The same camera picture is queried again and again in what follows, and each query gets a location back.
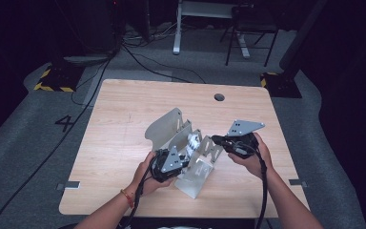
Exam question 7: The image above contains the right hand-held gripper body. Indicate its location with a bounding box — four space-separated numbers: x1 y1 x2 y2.
223 119 266 160

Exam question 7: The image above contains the dark slanted pole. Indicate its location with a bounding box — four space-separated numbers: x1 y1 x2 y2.
278 0 330 80

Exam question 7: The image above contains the black yellow striped stand base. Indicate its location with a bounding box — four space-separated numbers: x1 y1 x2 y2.
259 71 303 99
32 65 85 94

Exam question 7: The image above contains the person's right hand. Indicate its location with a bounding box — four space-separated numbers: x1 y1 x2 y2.
228 132 275 180

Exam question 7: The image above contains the curved black floor cable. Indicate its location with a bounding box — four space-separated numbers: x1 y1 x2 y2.
120 42 208 85

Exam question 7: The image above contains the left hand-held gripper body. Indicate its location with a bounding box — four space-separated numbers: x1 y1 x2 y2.
149 145 190 184

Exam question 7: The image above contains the black chair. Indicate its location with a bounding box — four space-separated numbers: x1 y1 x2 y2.
219 3 280 68

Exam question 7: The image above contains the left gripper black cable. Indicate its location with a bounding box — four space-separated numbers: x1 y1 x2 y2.
118 156 160 229

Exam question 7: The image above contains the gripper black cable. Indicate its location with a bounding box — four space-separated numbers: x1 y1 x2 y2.
234 142 270 229
118 156 160 229

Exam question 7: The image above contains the white desk frame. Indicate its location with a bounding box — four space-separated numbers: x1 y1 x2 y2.
172 0 252 60

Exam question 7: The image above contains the dark cabinet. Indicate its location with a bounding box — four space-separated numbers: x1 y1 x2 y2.
72 0 122 55

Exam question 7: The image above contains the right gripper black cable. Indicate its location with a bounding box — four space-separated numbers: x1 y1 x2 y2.
234 142 270 229

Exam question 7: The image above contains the person's left hand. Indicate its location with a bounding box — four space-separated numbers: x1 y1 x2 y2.
132 151 175 196

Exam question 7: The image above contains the white black patterned sock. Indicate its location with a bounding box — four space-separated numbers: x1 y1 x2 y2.
185 133 203 156

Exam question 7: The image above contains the long black floor cable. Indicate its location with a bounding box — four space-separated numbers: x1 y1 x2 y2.
0 47 122 229

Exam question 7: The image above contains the grey metal expandable rack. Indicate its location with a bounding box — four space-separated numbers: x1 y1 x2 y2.
144 107 225 199

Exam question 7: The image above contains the red bracelet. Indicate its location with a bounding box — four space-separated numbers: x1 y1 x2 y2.
120 189 134 209

